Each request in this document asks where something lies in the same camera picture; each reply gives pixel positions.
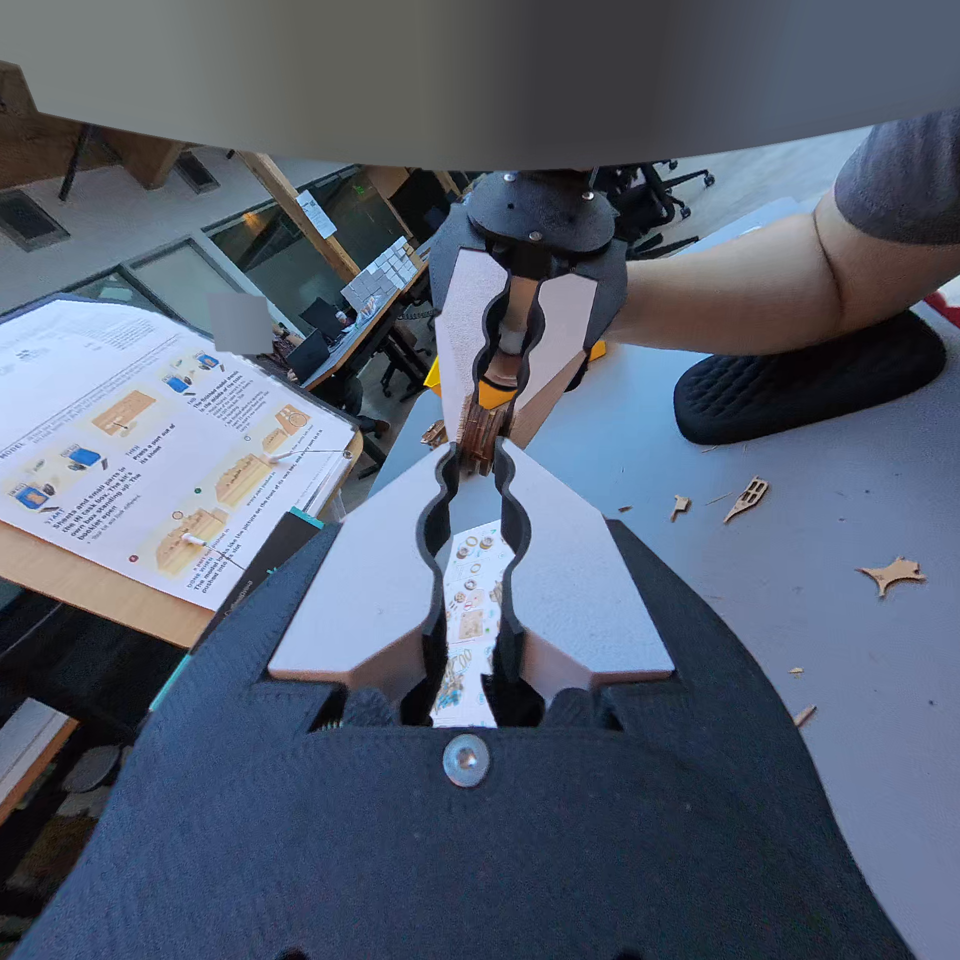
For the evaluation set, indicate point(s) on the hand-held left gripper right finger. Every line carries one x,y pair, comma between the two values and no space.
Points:
585,600

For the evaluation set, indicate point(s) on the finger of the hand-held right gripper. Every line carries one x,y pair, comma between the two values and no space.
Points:
566,322
461,322

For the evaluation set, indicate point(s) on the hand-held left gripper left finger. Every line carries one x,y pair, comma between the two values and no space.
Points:
360,600

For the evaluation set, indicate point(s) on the small wooden model assembly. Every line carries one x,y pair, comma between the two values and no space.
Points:
484,439

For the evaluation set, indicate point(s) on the person's right forearm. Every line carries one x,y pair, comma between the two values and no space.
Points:
735,292

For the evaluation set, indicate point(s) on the grey desk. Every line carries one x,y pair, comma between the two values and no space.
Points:
825,675

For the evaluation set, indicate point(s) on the yellow box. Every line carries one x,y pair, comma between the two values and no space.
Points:
499,394

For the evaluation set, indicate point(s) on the stack of white boxes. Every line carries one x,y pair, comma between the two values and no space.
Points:
379,274

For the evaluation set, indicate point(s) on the white booklet with gold rings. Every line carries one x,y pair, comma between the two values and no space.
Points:
476,585

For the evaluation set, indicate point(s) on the black office chair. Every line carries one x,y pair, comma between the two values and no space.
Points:
660,199

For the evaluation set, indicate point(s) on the small t-shaped wooden scrap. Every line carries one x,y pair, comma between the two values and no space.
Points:
679,507

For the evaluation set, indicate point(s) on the black laptop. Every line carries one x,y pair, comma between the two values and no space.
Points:
309,356

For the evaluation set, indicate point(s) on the white paper notice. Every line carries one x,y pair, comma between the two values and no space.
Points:
316,214

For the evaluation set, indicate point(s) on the pointed slotted wooden scrap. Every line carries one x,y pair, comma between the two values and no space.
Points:
746,500

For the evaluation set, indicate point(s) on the tiny wooden sliver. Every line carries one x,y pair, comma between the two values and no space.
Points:
804,715

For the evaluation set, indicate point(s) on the wooden board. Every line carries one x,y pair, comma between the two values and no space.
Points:
97,600

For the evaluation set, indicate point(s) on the printed instruction sheet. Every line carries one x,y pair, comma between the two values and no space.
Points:
150,435

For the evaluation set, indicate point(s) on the star-shaped wooden scrap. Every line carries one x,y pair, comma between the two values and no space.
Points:
892,576

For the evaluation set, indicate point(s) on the grey shirt sleeve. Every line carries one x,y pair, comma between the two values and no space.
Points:
900,180

